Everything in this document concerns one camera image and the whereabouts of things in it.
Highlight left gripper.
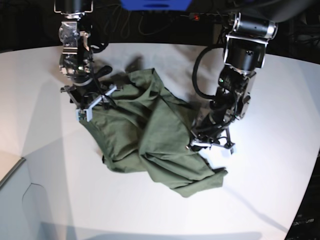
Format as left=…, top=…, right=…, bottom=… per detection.
left=186, top=113, right=236, bottom=152

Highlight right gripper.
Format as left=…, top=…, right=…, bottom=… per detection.
left=60, top=81, right=124, bottom=117

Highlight green t-shirt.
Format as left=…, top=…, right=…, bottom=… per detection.
left=81, top=68, right=228, bottom=198

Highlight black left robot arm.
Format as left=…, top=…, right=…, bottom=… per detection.
left=187, top=0, right=305, bottom=152

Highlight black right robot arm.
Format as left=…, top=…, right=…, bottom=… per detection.
left=53, top=0, right=118, bottom=122

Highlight blue plastic box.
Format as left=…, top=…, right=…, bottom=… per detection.
left=120, top=0, right=192, bottom=11

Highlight white power strip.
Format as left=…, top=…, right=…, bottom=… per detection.
left=188, top=12, right=228, bottom=24

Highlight black device with label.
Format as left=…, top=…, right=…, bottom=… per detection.
left=285, top=158, right=320, bottom=240

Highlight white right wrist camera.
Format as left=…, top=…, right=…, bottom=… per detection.
left=75, top=108, right=93, bottom=122

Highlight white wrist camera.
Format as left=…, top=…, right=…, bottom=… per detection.
left=224, top=145, right=237, bottom=158
left=75, top=108, right=93, bottom=122

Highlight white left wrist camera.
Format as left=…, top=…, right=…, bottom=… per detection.
left=224, top=145, right=237, bottom=158

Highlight black cable loop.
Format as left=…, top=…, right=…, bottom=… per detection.
left=103, top=4, right=176, bottom=37

